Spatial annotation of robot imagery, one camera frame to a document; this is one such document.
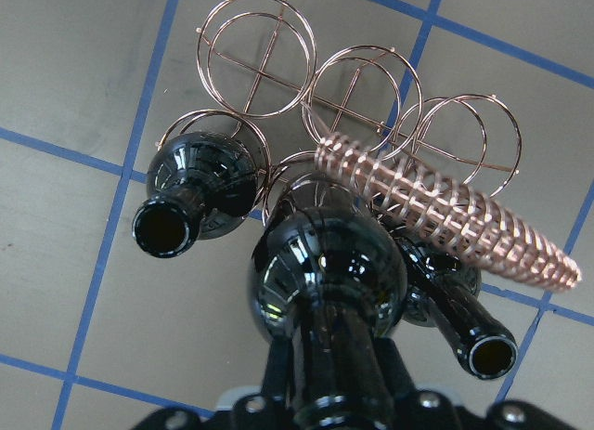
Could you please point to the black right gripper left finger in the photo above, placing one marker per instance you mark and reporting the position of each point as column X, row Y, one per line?
column 278, row 377

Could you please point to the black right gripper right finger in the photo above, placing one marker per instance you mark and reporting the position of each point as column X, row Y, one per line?
column 393, row 370

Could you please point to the black wine bottle slot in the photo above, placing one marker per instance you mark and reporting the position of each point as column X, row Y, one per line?
column 200, row 186
column 442, row 293

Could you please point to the copper wire wine basket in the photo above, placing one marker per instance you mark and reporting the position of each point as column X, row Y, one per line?
column 433, row 166

